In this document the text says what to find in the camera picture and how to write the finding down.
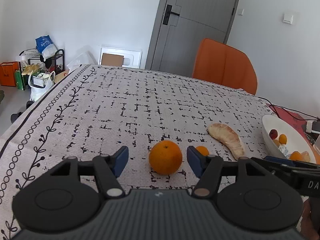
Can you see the brown cardboard piece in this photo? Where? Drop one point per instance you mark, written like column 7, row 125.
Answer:
column 112, row 60

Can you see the white plate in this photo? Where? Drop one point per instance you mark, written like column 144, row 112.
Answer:
column 295, row 142

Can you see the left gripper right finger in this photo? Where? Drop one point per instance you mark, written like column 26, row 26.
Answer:
column 208, row 170

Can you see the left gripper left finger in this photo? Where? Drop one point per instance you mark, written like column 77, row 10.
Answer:
column 107, row 168

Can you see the orange paper bag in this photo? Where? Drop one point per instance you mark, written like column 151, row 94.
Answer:
column 7, row 73

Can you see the red orange table mat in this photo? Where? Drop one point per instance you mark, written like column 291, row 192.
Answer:
column 295, row 120

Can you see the white plastic bag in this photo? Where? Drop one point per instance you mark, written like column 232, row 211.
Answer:
column 40, row 84

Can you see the red plum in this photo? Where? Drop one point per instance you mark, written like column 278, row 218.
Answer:
column 273, row 134

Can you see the black metal rack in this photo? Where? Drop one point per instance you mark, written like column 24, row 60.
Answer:
column 55, row 63

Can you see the white foam packaging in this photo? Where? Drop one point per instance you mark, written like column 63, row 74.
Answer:
column 132, row 58

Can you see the large orange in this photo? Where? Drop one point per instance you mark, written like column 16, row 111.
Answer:
column 165, row 157
column 296, row 156

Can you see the green brown kiwi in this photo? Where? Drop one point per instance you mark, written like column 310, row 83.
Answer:
column 276, row 142

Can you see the grey door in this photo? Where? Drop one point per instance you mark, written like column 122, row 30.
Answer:
column 173, row 47

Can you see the small tangerine in plate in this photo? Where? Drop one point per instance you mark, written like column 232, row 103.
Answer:
column 282, row 139

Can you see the white light switch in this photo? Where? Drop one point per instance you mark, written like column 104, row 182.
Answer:
column 288, row 18

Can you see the peeled pomelo segment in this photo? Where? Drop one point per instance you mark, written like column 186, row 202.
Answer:
column 227, row 136

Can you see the blue white bag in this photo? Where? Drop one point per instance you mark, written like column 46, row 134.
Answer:
column 45, row 47

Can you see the patterned grey tablecloth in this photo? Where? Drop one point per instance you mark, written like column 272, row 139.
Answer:
column 97, row 110

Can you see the black slippers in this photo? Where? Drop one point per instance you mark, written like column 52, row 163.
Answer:
column 15, row 116

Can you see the orange chair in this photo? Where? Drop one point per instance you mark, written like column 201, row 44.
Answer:
column 224, row 65

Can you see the black door handle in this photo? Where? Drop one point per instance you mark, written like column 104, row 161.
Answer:
column 167, row 14

